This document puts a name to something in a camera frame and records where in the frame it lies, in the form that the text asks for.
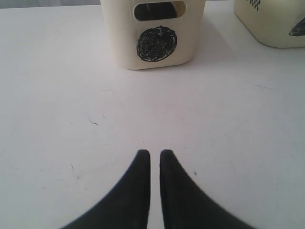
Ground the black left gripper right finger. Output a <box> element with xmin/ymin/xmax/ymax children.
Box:
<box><xmin>160</xmin><ymin>149</ymin><xmax>253</xmax><ymax>229</ymax></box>

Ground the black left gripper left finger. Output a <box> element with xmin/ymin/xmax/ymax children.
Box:
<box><xmin>63</xmin><ymin>149</ymin><xmax>151</xmax><ymax>229</ymax></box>

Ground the steel mug with handle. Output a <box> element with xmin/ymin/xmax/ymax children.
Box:
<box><xmin>134</xmin><ymin>2</ymin><xmax>178</xmax><ymax>21</ymax></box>

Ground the cream bin with circle mark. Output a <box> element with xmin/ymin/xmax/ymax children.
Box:
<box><xmin>101</xmin><ymin>0</ymin><xmax>205</xmax><ymax>70</ymax></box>

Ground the cream bin with triangle mark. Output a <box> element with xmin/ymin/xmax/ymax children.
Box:
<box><xmin>234</xmin><ymin>0</ymin><xmax>305</xmax><ymax>48</ymax></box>

